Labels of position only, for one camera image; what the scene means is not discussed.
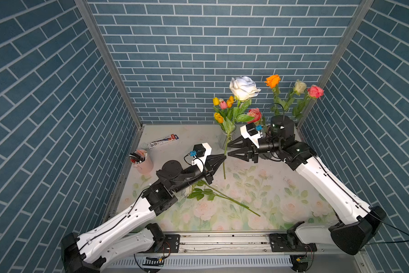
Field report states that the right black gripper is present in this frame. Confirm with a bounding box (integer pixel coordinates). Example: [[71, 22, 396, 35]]
[[227, 135, 281, 164]]

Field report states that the yellow tulip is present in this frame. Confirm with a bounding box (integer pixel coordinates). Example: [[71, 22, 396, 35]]
[[214, 113, 225, 124], [212, 97, 220, 113]]

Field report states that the pink tulip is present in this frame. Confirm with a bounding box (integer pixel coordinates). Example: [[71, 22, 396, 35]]
[[219, 101, 228, 110]]

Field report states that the white rose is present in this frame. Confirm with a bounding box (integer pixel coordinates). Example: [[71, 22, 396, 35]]
[[222, 76, 261, 180]]

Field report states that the cream rose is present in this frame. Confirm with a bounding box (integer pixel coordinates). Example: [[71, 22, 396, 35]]
[[284, 80, 307, 112]]

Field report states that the small pink rose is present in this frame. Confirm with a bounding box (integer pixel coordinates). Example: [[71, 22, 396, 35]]
[[292, 85, 324, 119]]

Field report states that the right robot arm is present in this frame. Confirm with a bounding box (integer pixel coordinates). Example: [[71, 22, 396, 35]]
[[228, 116, 386, 255]]

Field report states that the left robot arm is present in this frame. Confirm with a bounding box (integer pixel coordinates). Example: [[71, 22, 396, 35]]
[[61, 154, 227, 273]]

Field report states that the clear glass vase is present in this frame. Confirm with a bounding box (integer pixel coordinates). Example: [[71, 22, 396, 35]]
[[218, 131, 232, 150]]

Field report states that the pink pen holder cup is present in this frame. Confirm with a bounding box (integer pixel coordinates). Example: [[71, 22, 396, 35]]
[[129, 150, 154, 175]]

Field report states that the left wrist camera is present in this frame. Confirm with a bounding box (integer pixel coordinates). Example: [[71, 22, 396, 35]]
[[189, 143, 212, 172]]

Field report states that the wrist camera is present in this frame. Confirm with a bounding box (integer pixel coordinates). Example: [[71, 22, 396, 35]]
[[240, 123, 263, 148], [189, 143, 212, 172]]

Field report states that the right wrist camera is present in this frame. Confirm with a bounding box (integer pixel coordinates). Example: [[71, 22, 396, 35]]
[[240, 123, 263, 148]]

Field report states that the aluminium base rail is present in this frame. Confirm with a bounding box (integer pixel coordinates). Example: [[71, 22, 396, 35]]
[[102, 231, 375, 273]]

